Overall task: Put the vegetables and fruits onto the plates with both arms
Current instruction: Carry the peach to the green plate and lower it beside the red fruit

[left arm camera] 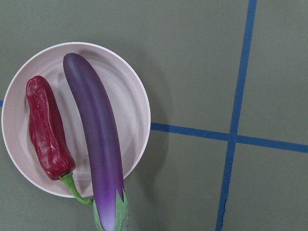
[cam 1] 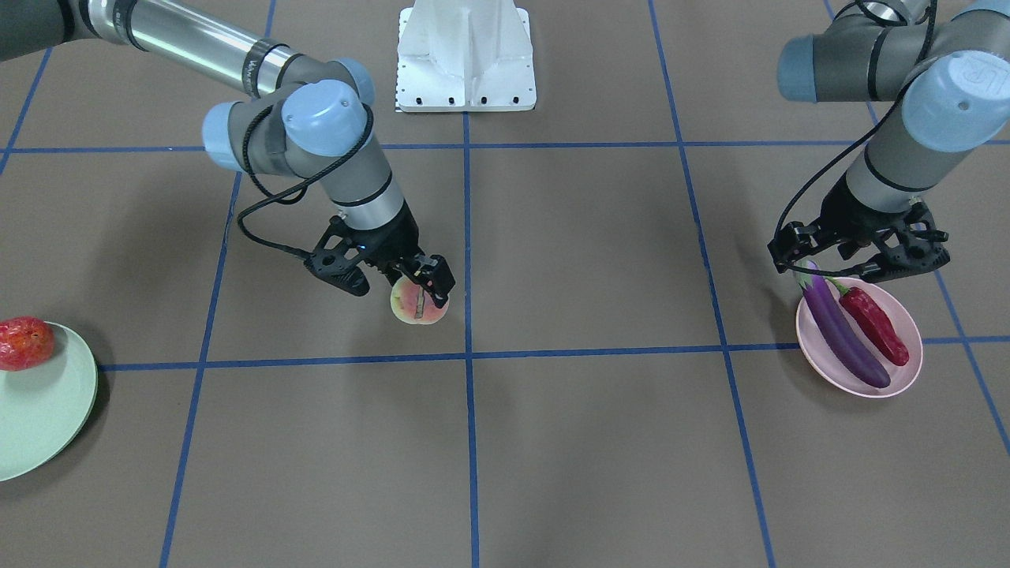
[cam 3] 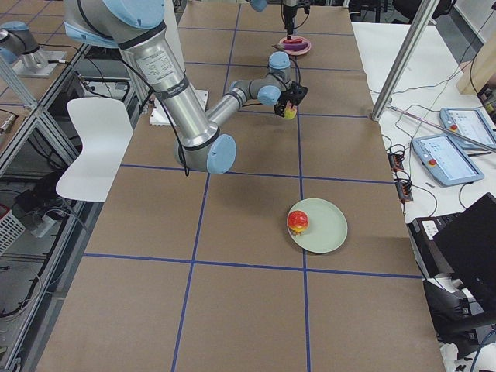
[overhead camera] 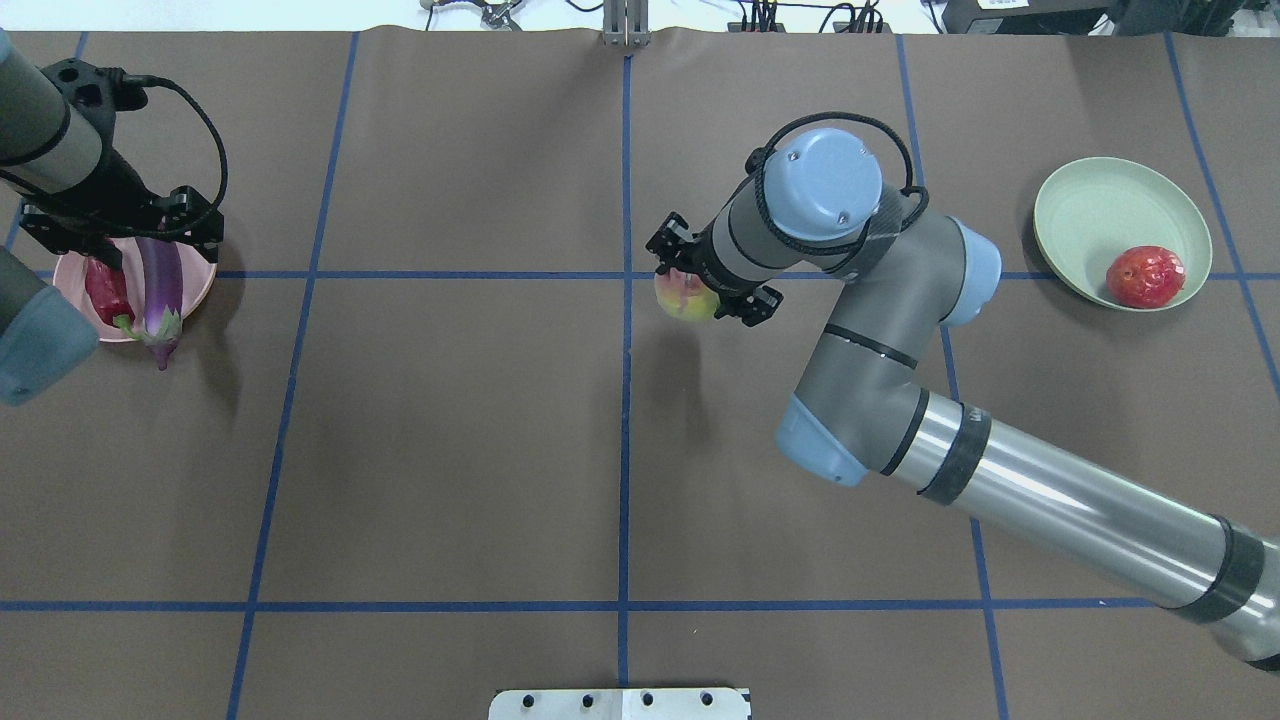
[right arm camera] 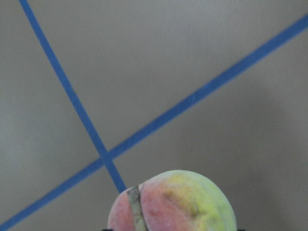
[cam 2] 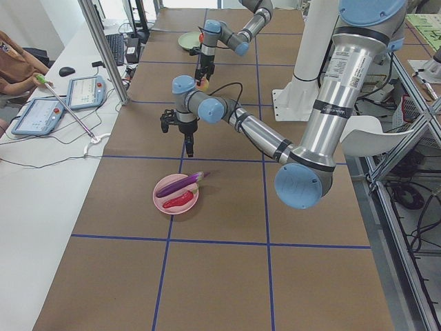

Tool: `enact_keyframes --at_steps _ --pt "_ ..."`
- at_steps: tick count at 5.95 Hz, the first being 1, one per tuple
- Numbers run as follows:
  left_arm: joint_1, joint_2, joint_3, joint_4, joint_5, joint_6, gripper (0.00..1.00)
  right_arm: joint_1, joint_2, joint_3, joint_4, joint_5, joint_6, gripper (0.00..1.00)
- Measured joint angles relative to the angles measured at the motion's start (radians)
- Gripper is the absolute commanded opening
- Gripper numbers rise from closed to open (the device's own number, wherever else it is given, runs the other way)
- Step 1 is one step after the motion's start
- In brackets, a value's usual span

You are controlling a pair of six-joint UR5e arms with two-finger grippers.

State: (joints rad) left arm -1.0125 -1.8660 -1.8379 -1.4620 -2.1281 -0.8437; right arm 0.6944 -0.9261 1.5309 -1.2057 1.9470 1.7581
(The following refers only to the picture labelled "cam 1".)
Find light green plate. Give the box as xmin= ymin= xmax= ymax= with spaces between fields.
xmin=1 ymin=321 xmax=99 ymax=482

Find black camera cable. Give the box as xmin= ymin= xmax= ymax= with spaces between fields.
xmin=773 ymin=0 xmax=940 ymax=236
xmin=237 ymin=103 xmax=376 ymax=261

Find red pomegranate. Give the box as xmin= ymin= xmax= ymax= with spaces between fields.
xmin=1 ymin=316 xmax=55 ymax=372

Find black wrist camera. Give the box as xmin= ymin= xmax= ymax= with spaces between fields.
xmin=767 ymin=222 xmax=820 ymax=275
xmin=303 ymin=216 xmax=369 ymax=296

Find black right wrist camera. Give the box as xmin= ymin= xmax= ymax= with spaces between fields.
xmin=303 ymin=216 xmax=369 ymax=296

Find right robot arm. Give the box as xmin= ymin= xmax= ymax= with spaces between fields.
xmin=2 ymin=1 xmax=455 ymax=308

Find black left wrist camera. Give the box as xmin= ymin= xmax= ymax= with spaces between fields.
xmin=767 ymin=222 xmax=820 ymax=275

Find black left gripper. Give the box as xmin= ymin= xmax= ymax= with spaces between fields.
xmin=813 ymin=179 xmax=950 ymax=283

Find pink plate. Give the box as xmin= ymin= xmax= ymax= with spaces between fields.
xmin=795 ymin=277 xmax=924 ymax=399

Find red chili pepper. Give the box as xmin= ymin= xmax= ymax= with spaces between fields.
xmin=829 ymin=277 xmax=911 ymax=366

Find purple eggplant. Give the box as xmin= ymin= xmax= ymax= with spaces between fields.
xmin=795 ymin=261 xmax=891 ymax=389

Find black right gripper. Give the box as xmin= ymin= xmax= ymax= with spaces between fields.
xmin=351 ymin=202 xmax=457 ymax=308

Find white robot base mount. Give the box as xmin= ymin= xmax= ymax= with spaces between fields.
xmin=395 ymin=1 xmax=537 ymax=113

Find peach fruit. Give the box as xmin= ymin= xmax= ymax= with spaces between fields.
xmin=390 ymin=277 xmax=450 ymax=326

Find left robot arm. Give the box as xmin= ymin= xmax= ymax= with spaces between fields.
xmin=768 ymin=1 xmax=1009 ymax=283

